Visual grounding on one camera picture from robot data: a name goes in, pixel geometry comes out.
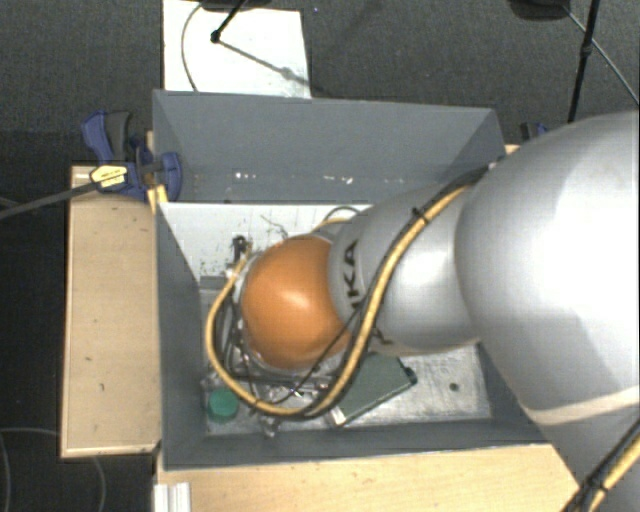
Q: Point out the dark green flat block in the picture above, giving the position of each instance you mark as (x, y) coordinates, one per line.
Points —
(376, 389)

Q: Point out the pale wood flat board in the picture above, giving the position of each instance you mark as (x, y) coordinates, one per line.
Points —
(110, 325)

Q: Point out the grey metal bin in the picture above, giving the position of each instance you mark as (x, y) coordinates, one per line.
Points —
(310, 145)

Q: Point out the black cylinder on white bracket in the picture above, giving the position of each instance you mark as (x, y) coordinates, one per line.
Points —
(240, 246)

